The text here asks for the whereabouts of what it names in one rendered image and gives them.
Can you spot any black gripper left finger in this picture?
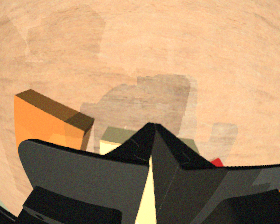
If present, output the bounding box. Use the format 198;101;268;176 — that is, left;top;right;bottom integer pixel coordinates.
17;122;155;224

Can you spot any red cube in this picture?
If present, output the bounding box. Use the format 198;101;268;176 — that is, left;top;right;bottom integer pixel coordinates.
210;158;224;167

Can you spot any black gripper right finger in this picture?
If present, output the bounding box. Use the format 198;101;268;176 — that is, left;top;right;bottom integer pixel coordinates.
151;123;280;224

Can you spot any orange square block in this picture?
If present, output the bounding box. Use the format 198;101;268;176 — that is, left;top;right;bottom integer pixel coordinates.
14;89;95;151

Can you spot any pale yellow board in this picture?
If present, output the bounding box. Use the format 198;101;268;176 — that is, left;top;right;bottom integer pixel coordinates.
100;126;201;224

